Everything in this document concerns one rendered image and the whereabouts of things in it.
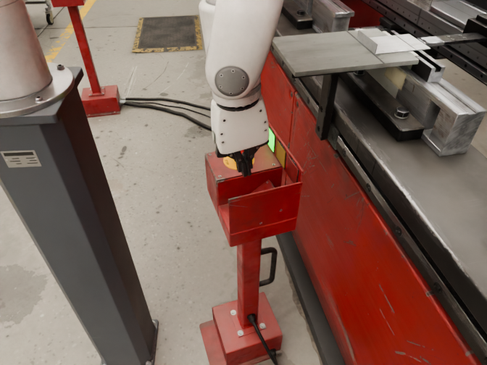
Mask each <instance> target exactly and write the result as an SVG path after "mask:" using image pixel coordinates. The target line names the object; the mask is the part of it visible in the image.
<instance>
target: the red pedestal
mask: <svg viewBox="0 0 487 365"><path fill-rule="evenodd" d="M85 2H86V0H51V3H52V6H53V7H67V8H68V12H69V14H70V19H71V21H72V26H73V28H74V31H75V36H76V38H77V41H78V45H79V48H80V52H81V56H82V58H83V63H84V65H85V69H86V72H87V76H88V80H89V83H90V85H91V87H90V88H83V91H82V96H81V101H82V103H83V107H84V109H85V112H86V116H87V118H89V117H101V116H108V115H115V114H120V111H121V106H120V94H119V91H118V87H117V85H106V86H100V85H99V79H98V77H97V74H96V69H95V66H94V63H93V59H92V56H91V51H90V48H89V45H88V40H87V38H86V32H85V30H84V27H83V22H82V19H81V16H80V11H79V9H78V6H84V5H85Z"/></svg>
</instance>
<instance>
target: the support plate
mask: <svg viewBox="0 0 487 365"><path fill-rule="evenodd" d="M361 31H362V32H363V33H364V34H365V35H366V36H368V37H369V38H372V37H381V36H387V35H386V34H384V33H383V32H381V31H380V30H379V29H377V28H376V29H366V30H361ZM349 32H350V33H351V34H352V35H353V36H354V37H355V38H357V34H358V30H350V31H349ZM355 38H353V37H352V36H351V35H350V34H349V33H347V32H346V31H341V32H332V33H315V34H307V35H290V36H281V37H274V38H273V40H272V45H273V46H274V48H275V50H276V51H277V52H278V53H279V55H280V56H281V58H282V59H283V61H284V62H285V63H286V65H287V66H288V68H289V69H290V71H291V72H292V73H293V75H294V77H299V76H307V75H320V74H328V73H335V72H348V71H356V70H369V69H377V68H384V67H398V66H405V65H412V64H418V62H419V59H418V58H416V57H415V56H413V55H412V54H411V53H409V52H408V51H406V52H399V53H391V54H377V55H380V56H378V58H379V59H381V60H382V61H383V62H384V63H382V62H381V61H380V60H379V59H378V58H376V57H375V56H374V55H373V54H372V53H370V52H369V51H368V50H367V49H366V48H365V47H364V46H363V45H362V44H360V43H359V42H358V41H357V40H356V39H355Z"/></svg>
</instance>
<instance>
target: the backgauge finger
mask: <svg viewBox="0 0 487 365"><path fill-rule="evenodd" d="M417 39H418V40H419V41H421V42H422V43H424V44H425V45H426V46H428V47H430V46H445V45H453V44H461V43H475V42H477V43H479V44H480V45H482V46H484V47H486V48H487V14H478V15H477V17H476V18H469V19H468V20H467V23H466V26H465V29H464V30H463V33H462V34H454V35H439V36H431V37H422V38H417Z"/></svg>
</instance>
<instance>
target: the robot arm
mask: <svg viewBox="0 0 487 365"><path fill-rule="evenodd" d="M283 1H284V0H201V2H200V3H199V14H200V19H201V27H202V33H203V37H204V46H205V51H206V62H205V74H206V78H207V82H208V84H209V87H210V88H211V89H212V98H213V99H212V103H211V125H212V137H213V141H214V143H215V144H216V149H215V154H216V156H217V158H223V157H226V156H228V157H230V158H232V159H234V160H236V168H237V170H238V172H241V174H242V175H243V177H246V176H247V175H248V176H250V175H251V169H253V164H252V159H253V158H254V154H255V153H256V152H257V151H258V149H259V148H260V147H262V146H264V145H266V144H268V143H269V142H270V141H269V125H268V119H267V112H266V108H265V103H264V100H263V97H262V94H261V87H262V85H261V73H262V70H263V67H264V65H265V61H266V59H267V55H268V53H269V50H270V47H271V44H272V40H273V38H274V35H275V31H276V28H277V26H278V21H279V18H280V13H281V10H282V7H283ZM74 84H75V79H74V77H73V74H72V72H71V71H70V70H69V69H68V68H66V67H65V66H64V65H63V64H55V63H51V62H46V59H45V56H44V54H43V51H42V48H41V45H40V43H39V40H38V36H37V35H36V31H35V28H34V27H33V23H32V20H31V18H30V15H29V12H28V9H27V7H26V4H25V1H24V0H0V118H8V117H16V116H20V115H24V114H29V113H32V112H36V111H38V110H41V109H44V108H46V107H48V106H51V105H52V104H55V103H56V102H58V101H60V100H61V99H63V98H64V97H65V96H66V95H67V94H68V93H69V92H70V91H71V90H72V89H73V86H74ZM241 150H244V152H242V154H241V152H240V151H241Z"/></svg>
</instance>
